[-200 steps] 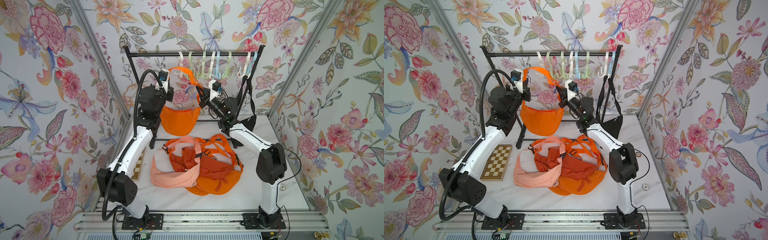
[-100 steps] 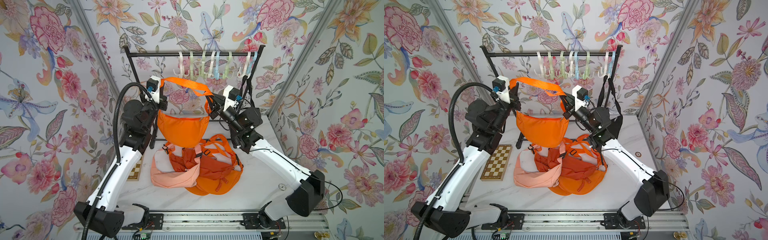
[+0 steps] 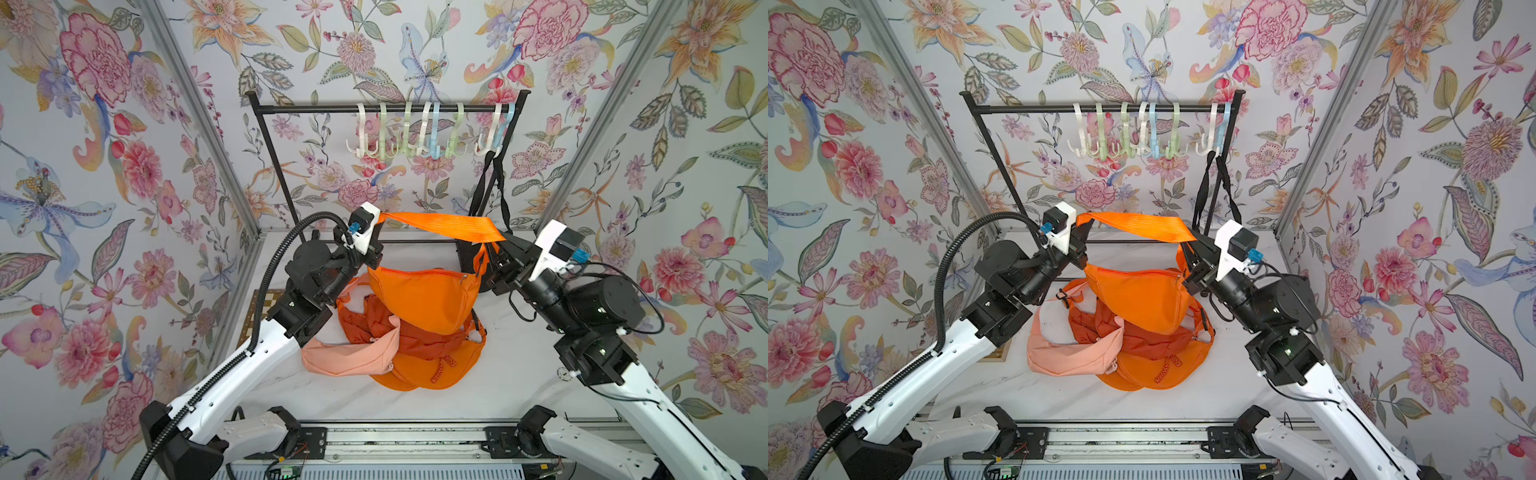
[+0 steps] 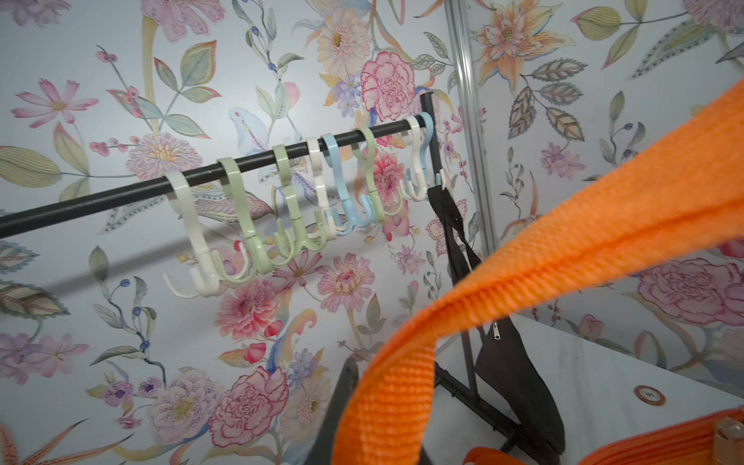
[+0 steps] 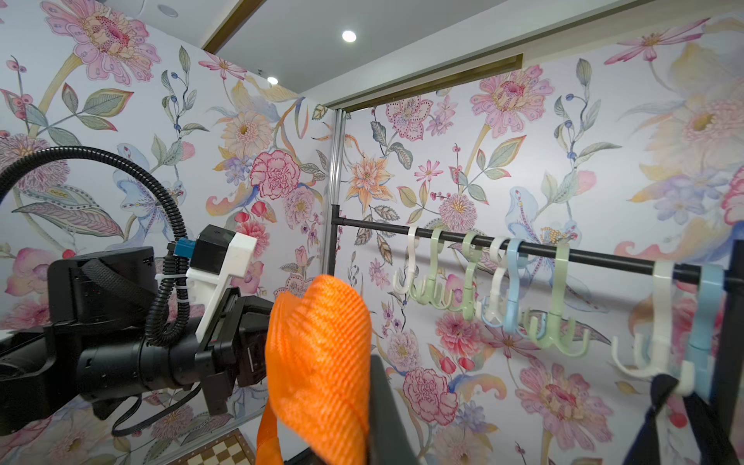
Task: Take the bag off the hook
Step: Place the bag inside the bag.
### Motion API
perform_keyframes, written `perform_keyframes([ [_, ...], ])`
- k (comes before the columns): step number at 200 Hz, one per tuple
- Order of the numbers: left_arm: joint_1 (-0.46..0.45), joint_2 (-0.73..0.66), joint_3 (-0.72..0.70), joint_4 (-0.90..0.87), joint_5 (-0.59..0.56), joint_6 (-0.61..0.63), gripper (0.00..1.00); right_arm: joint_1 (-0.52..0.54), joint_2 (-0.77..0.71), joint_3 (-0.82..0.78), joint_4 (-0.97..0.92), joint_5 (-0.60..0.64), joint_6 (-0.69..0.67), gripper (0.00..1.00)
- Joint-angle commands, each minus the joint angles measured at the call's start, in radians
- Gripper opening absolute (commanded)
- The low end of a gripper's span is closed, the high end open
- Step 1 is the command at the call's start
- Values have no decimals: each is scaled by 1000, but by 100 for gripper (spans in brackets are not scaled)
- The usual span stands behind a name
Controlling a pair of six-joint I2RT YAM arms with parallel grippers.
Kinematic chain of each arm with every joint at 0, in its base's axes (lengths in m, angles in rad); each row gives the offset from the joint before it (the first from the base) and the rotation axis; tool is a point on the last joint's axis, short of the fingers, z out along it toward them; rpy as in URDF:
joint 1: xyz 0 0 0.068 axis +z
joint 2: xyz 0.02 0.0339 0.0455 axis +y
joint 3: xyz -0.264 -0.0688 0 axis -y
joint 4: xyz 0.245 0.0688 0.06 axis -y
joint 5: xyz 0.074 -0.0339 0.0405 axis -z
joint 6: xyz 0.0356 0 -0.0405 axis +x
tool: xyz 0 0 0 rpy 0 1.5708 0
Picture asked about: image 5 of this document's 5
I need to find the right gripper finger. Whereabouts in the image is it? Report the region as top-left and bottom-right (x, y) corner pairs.
(367, 355), (419, 465)

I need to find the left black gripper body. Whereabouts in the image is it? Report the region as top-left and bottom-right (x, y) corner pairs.
(76, 288), (273, 415)

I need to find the orange bag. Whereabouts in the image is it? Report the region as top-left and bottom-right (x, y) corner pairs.
(256, 275), (372, 464)

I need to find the black crossbody bag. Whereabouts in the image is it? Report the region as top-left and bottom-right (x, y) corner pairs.
(621, 373), (742, 465)

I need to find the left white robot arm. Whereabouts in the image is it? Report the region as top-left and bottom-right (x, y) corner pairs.
(1, 145), (271, 436)

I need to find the green hook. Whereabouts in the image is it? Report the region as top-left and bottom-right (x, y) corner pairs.
(411, 227), (453, 310)
(456, 232), (482, 322)
(527, 244), (591, 358)

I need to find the white hook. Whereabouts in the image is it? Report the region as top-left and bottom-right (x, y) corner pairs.
(393, 226), (419, 295)
(610, 261), (674, 381)
(480, 236), (509, 329)

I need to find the white hook far left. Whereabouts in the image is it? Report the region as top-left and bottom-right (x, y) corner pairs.
(393, 226), (419, 295)

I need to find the blue hook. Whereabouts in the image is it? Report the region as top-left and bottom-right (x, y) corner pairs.
(504, 238), (521, 334)
(685, 265), (725, 400)

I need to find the wooden chessboard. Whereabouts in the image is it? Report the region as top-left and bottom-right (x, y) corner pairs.
(170, 429), (256, 465)

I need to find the black metal clothes rack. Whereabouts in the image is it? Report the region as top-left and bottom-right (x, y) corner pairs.
(324, 205), (743, 434)

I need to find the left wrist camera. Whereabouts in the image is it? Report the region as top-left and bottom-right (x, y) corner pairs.
(174, 225), (258, 342)

